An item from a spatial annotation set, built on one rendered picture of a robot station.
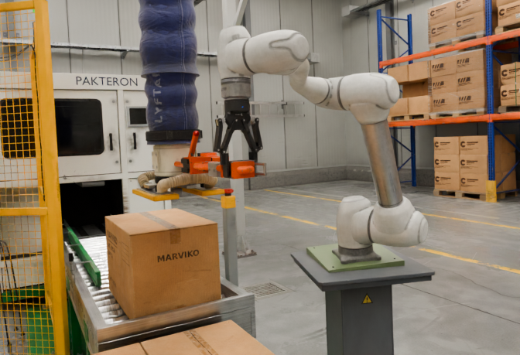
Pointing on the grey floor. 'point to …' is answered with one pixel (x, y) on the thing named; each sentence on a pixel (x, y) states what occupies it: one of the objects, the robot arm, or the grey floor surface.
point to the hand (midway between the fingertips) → (239, 166)
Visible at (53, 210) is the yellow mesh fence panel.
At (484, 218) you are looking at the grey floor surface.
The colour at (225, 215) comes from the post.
